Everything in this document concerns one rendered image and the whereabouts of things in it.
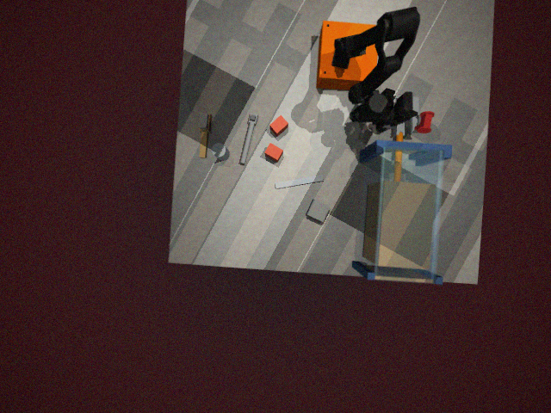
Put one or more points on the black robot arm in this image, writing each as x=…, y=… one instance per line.
x=392, y=25

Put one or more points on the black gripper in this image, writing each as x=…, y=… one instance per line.
x=392, y=116

